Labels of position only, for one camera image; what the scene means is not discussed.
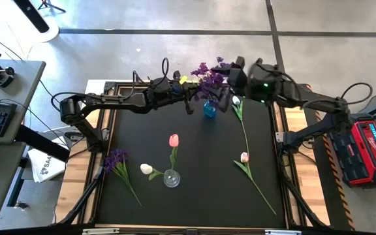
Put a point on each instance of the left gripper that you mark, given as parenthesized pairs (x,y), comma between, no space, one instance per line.
(179,88)

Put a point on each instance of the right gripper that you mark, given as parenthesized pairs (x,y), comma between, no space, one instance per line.
(239,78)

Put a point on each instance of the white artificial tulip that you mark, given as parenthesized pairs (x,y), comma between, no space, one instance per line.
(146,168)
(236,100)

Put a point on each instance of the blue glass vase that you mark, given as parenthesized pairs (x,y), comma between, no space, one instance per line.
(209,110)

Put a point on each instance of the magenta artificial flower bunch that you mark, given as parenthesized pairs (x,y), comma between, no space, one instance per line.
(201,69)

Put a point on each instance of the pink artificial tulip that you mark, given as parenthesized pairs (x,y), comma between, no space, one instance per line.
(244,157)
(174,140)

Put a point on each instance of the clear glass vase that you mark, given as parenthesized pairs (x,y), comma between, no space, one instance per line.
(171,179)

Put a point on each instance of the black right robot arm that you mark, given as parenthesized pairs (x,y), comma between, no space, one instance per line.
(305,98)

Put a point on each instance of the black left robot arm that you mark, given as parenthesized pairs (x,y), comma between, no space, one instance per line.
(109,99)

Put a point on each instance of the black table mat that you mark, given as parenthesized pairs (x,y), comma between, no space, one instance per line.
(207,202)

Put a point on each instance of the black ramp with hazard stripes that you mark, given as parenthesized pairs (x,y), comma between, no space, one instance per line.
(322,196)

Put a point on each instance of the red black power station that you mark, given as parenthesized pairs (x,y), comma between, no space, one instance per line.
(364,156)

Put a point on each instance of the black diagonal support bar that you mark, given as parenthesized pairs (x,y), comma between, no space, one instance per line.
(41,143)

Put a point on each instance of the white printed bag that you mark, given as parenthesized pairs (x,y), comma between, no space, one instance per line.
(46,166)

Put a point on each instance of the black tripod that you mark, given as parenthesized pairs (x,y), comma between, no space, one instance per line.
(46,4)

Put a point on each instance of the white stand with black panel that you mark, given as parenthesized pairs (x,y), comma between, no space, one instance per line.
(34,16)

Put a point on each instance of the blue desk leg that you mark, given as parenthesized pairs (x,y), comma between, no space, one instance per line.
(15,189)

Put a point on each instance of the black clamp post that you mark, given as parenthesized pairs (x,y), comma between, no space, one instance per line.
(137,79)

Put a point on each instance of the white metal bracket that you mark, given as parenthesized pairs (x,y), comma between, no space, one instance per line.
(100,231)
(282,232)

